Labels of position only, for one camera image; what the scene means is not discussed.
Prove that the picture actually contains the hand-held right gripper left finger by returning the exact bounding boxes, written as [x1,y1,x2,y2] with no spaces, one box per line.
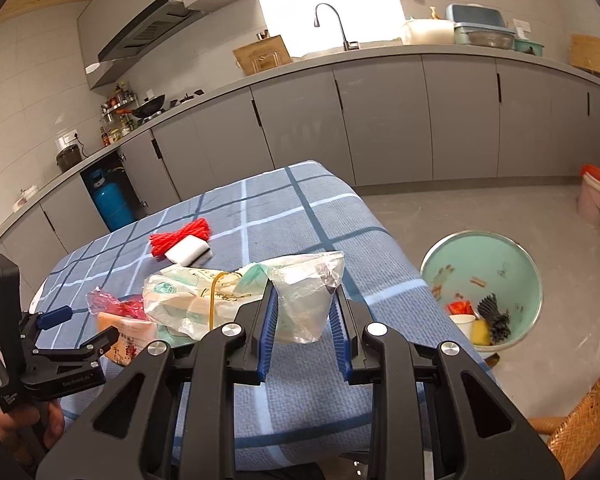
[35,277,281,480]

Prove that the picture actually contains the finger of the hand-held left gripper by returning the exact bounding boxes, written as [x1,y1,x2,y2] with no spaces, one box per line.
[22,305,73,333]
[30,326,120,363]

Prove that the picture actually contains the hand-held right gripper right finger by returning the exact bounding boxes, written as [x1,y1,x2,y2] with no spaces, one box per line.
[329,285,566,480]

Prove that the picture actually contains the white paper cup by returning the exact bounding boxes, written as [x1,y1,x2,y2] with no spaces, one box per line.
[449,314,477,341]

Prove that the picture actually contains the mint green waste bin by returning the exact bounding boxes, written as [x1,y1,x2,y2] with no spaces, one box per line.
[420,231,542,358]

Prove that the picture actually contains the dark pine cone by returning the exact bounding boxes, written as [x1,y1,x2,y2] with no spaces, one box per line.
[477,294,512,345]

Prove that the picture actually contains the person's left hand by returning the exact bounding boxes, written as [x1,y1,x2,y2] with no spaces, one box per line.
[0,392,66,466]

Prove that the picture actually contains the orange snack packet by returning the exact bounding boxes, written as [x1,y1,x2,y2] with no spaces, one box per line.
[96,311,160,368]

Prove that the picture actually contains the red clear wrapper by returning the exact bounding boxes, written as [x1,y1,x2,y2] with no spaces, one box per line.
[86,287,146,321]

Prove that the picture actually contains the green printed plastic bag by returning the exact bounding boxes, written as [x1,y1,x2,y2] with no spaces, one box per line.
[142,262,271,338]

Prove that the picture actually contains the white foam block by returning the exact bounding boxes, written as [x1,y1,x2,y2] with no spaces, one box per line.
[166,237,213,267]

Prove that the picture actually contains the blue gas cylinder under counter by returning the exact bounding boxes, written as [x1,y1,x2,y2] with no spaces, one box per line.
[87,170,136,231]

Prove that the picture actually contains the red mesh net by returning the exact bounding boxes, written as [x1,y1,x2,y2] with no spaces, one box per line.
[149,217,215,261]

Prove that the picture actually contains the blue plaid tablecloth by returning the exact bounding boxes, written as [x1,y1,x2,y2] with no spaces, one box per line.
[30,160,498,471]

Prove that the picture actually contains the dark rice cooker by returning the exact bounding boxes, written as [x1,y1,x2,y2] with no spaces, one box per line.
[56,144,83,173]

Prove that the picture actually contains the spice rack with bottles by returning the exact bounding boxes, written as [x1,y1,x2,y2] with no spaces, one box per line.
[100,81,133,123]

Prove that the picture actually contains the black wok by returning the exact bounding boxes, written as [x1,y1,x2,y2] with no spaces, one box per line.
[115,94,167,120]

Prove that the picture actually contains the grey kitchen counter cabinets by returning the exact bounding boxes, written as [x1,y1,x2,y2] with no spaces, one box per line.
[0,42,600,301]

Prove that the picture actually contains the wicker chair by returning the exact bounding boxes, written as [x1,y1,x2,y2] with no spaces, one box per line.
[527,355,600,480]

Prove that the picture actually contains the gas stove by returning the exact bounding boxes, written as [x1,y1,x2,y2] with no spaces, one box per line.
[140,90,206,121]

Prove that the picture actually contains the wooden cutting board in rack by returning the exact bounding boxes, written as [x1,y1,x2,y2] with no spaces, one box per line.
[232,35,294,77]

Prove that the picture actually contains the pink bucket with red lid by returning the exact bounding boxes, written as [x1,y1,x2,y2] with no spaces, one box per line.
[575,164,600,228]

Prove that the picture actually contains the range hood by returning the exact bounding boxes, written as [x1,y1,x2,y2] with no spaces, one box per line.
[97,0,211,63]

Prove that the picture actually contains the dark gooseneck faucet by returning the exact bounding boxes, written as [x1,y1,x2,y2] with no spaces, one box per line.
[314,3,361,52]

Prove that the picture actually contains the white plastic basin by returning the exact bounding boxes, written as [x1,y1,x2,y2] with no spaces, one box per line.
[400,18,456,46]

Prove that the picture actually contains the bright window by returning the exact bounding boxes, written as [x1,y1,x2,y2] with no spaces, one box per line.
[250,0,406,58]

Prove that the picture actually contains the metal bowl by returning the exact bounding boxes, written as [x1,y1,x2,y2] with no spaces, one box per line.
[467,30,516,50]

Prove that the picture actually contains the green plastic basin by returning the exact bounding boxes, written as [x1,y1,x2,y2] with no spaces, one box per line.
[512,37,546,56]

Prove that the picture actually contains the blue dish drainer box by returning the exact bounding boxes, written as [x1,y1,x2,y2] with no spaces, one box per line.
[446,3,516,50]

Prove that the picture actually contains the plain wooden cutting board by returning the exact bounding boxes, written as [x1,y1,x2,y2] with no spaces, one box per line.
[570,34,600,77]

